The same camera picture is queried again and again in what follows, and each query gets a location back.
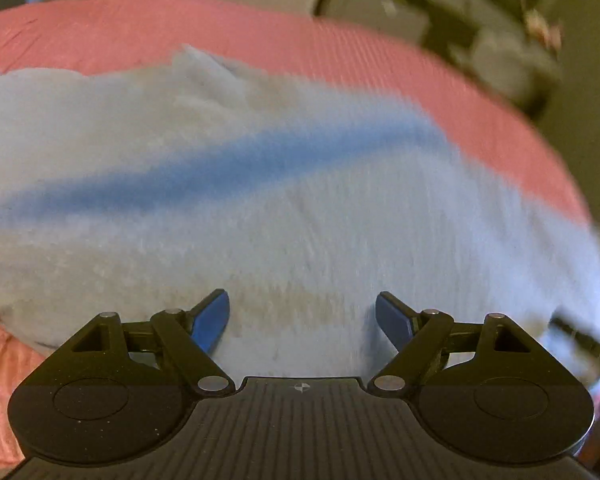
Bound pink floral figurine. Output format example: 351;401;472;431
524;9;565;53

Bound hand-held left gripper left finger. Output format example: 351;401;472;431
55;288;237;397

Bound light blue striped pants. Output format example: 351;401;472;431
0;44;600;386

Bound pink ribbed bedspread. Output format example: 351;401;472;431
0;0;595;467

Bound dark dressing desk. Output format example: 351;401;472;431
404;0;565;113

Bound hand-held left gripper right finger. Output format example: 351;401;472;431
367;291;549;397

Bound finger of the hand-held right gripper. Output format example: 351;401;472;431
549;313;600;377

